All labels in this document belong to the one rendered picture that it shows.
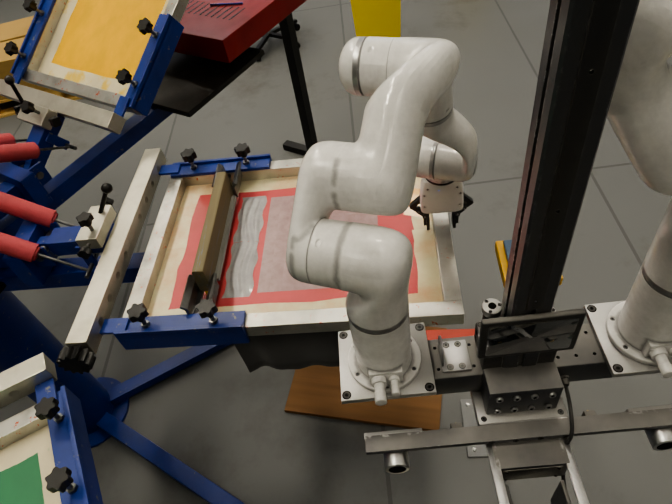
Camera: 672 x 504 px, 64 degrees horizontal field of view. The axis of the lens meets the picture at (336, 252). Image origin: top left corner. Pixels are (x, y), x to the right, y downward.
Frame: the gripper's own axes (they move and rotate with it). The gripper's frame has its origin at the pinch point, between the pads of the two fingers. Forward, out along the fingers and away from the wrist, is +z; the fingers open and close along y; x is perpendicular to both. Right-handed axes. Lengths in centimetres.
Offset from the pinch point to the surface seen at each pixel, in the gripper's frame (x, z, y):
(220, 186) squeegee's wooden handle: 11, -8, -57
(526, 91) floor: 201, 98, 75
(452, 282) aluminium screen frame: -20.5, -0.8, 0.4
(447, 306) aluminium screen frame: -26.9, -0.8, -1.4
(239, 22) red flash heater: 97, -12, -63
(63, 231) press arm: 1, -6, -99
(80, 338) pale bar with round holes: -33, -6, -81
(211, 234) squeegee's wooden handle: -6, -8, -56
